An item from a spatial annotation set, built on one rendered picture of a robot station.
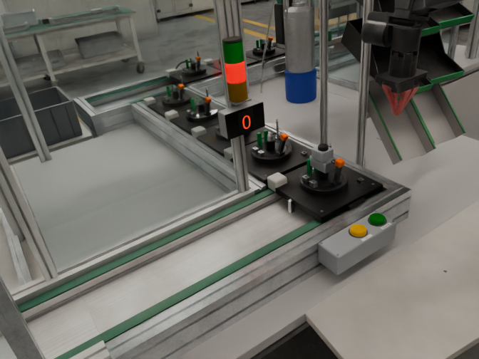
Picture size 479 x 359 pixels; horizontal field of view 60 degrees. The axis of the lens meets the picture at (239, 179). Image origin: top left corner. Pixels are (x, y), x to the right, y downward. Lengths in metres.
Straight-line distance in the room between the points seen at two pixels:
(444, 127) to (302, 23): 0.85
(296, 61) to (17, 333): 1.68
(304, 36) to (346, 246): 1.23
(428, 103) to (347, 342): 0.86
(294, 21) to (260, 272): 1.33
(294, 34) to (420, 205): 1.03
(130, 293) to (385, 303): 0.61
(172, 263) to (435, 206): 0.80
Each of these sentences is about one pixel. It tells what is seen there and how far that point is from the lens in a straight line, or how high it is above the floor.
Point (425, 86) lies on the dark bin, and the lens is 1.32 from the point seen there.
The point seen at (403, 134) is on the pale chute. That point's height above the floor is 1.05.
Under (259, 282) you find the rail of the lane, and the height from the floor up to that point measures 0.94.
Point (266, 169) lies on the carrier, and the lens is 1.35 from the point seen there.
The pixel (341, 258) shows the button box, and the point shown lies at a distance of 1.04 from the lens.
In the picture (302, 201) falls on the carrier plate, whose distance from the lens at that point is 1.19.
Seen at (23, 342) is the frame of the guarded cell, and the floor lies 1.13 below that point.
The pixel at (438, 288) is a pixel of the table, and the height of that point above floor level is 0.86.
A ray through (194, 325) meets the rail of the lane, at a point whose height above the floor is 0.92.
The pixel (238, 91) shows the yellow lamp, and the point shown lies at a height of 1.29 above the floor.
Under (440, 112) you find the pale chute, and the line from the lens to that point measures 1.54.
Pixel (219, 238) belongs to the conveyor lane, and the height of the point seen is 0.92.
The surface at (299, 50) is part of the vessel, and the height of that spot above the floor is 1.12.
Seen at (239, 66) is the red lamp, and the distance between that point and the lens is 1.07.
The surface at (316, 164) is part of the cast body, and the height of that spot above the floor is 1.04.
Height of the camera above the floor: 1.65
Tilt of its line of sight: 31 degrees down
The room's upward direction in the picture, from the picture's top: 7 degrees counter-clockwise
